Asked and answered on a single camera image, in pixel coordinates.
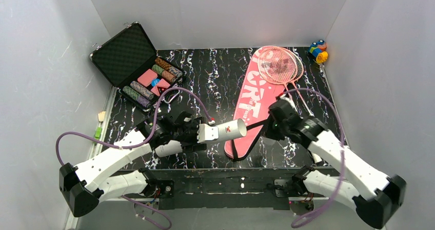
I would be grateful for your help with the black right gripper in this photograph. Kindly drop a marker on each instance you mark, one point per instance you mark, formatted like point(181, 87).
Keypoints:
point(272, 126)

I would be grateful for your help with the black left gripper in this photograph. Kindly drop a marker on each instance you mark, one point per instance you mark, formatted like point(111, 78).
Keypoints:
point(192, 133)

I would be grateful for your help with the white shuttlecock tube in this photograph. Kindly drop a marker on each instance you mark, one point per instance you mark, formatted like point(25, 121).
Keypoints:
point(227, 131)

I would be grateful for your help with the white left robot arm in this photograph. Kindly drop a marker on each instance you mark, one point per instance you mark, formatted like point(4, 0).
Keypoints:
point(89, 183)

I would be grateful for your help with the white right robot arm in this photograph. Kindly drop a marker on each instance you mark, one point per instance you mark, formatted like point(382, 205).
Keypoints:
point(372, 194)

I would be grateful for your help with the pink badminton racket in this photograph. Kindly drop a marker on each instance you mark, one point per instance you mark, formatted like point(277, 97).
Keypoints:
point(297, 75)
point(276, 65)

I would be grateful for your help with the pink racket cover bag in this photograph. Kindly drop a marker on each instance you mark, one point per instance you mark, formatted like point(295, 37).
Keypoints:
point(255, 97)

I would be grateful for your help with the beige wooden block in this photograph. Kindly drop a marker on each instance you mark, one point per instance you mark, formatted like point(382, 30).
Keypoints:
point(101, 116)

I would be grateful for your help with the black poker chip case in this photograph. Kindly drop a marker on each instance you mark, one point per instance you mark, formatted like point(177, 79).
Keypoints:
point(126, 57)

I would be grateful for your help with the black front mounting base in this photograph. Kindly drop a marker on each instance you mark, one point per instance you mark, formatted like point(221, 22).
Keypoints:
point(224, 187)

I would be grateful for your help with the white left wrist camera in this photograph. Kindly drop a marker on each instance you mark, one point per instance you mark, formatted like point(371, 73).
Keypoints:
point(207, 134)

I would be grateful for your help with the green clip on rail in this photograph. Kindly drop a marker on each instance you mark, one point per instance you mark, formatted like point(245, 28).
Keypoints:
point(98, 133)

